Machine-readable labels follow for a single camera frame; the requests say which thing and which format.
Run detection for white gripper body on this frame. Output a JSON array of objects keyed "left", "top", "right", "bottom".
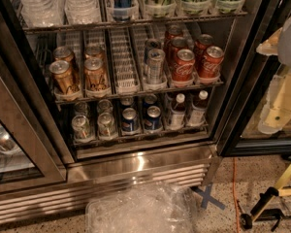
[{"left": 265, "top": 67, "right": 291, "bottom": 131}]

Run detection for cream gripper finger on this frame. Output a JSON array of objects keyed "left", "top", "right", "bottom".
[
  {"left": 256, "top": 28, "right": 282, "bottom": 56},
  {"left": 258, "top": 107, "right": 290, "bottom": 135}
]

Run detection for orange can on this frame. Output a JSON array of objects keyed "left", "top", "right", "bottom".
[
  {"left": 84, "top": 46, "right": 105, "bottom": 59},
  {"left": 49, "top": 60, "right": 80, "bottom": 95},
  {"left": 84, "top": 57, "right": 109, "bottom": 91},
  {"left": 53, "top": 46, "right": 78, "bottom": 70}
]

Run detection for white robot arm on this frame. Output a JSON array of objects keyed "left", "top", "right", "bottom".
[{"left": 256, "top": 17, "right": 291, "bottom": 134}]

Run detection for front right Coca-Cola can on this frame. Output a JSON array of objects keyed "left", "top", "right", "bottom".
[{"left": 197, "top": 46, "right": 224, "bottom": 79}]

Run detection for coca-cola can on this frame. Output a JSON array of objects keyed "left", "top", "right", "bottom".
[
  {"left": 172, "top": 49, "right": 195, "bottom": 82},
  {"left": 193, "top": 34, "right": 213, "bottom": 61},
  {"left": 197, "top": 46, "right": 224, "bottom": 79},
  {"left": 164, "top": 25, "right": 183, "bottom": 46},
  {"left": 167, "top": 37, "right": 188, "bottom": 64}
]

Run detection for rear right Coca-Cola can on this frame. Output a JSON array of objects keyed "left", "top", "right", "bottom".
[{"left": 193, "top": 34, "right": 213, "bottom": 61}]

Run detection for front left Coca-Cola can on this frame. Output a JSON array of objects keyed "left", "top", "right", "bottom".
[{"left": 172, "top": 49, "right": 195, "bottom": 82}]

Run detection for middle left Coca-Cola can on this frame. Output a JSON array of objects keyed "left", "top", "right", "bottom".
[{"left": 167, "top": 37, "right": 188, "bottom": 64}]

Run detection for rear left Coca-Cola can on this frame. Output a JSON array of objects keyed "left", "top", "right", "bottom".
[{"left": 164, "top": 25, "right": 183, "bottom": 46}]

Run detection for front silver can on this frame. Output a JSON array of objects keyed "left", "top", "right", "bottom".
[{"left": 146, "top": 49, "right": 165, "bottom": 84}]

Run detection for silver can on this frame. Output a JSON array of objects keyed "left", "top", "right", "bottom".
[
  {"left": 144, "top": 38, "right": 161, "bottom": 63},
  {"left": 146, "top": 49, "right": 165, "bottom": 84}
]

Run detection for front right Pepsi can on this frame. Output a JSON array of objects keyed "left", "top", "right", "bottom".
[{"left": 145, "top": 106, "right": 162, "bottom": 130}]

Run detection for pepsi can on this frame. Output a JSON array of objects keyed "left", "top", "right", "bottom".
[
  {"left": 145, "top": 106, "right": 162, "bottom": 130},
  {"left": 122, "top": 108, "right": 139, "bottom": 132},
  {"left": 143, "top": 94, "right": 157, "bottom": 108},
  {"left": 120, "top": 97, "right": 135, "bottom": 110}
]

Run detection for rear silver can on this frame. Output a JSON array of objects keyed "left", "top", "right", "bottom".
[{"left": 144, "top": 38, "right": 161, "bottom": 63}]

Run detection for rear right Pepsi can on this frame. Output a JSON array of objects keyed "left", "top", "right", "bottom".
[{"left": 143, "top": 94, "right": 157, "bottom": 108}]

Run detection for front left Pepsi can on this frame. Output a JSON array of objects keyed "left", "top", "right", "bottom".
[{"left": 122, "top": 108, "right": 139, "bottom": 132}]

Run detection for rear left Pepsi can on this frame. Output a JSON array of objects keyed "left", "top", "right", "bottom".
[{"left": 120, "top": 97, "right": 135, "bottom": 110}]

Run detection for tall blue red can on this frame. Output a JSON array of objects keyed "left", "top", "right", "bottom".
[{"left": 111, "top": 0, "right": 132, "bottom": 21}]

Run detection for clear can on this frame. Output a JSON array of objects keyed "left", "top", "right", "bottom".
[
  {"left": 72, "top": 115, "right": 93, "bottom": 140},
  {"left": 98, "top": 113, "right": 115, "bottom": 137},
  {"left": 97, "top": 99, "right": 113, "bottom": 114},
  {"left": 74, "top": 101, "right": 90, "bottom": 117}
]

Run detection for front left clear can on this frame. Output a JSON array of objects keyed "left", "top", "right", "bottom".
[{"left": 72, "top": 115, "right": 93, "bottom": 140}]

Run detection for rear left clear can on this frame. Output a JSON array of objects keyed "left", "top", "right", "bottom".
[{"left": 74, "top": 101, "right": 90, "bottom": 117}]

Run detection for open glass fridge door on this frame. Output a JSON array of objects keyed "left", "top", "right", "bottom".
[{"left": 0, "top": 39, "right": 76, "bottom": 196}]

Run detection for can behind left door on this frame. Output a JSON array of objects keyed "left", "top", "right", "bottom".
[{"left": 0, "top": 126, "right": 20, "bottom": 154}]

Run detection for right white-capped bottle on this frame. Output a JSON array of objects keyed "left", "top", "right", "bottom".
[{"left": 187, "top": 90, "right": 209, "bottom": 126}]

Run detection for white-capped bottle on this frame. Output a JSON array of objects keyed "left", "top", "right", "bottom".
[
  {"left": 168, "top": 93, "right": 186, "bottom": 129},
  {"left": 187, "top": 90, "right": 209, "bottom": 126}
]

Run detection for yellow black wheeled stand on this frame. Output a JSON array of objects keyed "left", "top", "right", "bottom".
[{"left": 237, "top": 152, "right": 291, "bottom": 232}]

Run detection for left white-capped bottle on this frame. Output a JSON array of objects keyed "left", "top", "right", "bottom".
[{"left": 168, "top": 93, "right": 186, "bottom": 129}]

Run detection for blue tape cross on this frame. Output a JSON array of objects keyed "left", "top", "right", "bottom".
[{"left": 191, "top": 183, "right": 225, "bottom": 211}]

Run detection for clear plastic bin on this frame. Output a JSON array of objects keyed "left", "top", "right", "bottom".
[{"left": 85, "top": 183, "right": 197, "bottom": 233}]

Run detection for empty white glide tray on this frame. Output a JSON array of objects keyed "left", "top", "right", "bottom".
[{"left": 109, "top": 28, "right": 140, "bottom": 94}]

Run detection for right clear water bottles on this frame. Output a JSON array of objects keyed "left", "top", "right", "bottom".
[{"left": 65, "top": 0, "right": 101, "bottom": 24}]

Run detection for clear water bottles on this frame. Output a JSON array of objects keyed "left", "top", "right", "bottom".
[
  {"left": 20, "top": 0, "right": 64, "bottom": 27},
  {"left": 65, "top": 0, "right": 101, "bottom": 24}
]

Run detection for left clear water bottles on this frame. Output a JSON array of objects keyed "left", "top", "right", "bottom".
[{"left": 20, "top": 0, "right": 64, "bottom": 27}]

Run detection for orange cable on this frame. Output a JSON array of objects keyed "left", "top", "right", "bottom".
[{"left": 232, "top": 157, "right": 241, "bottom": 233}]

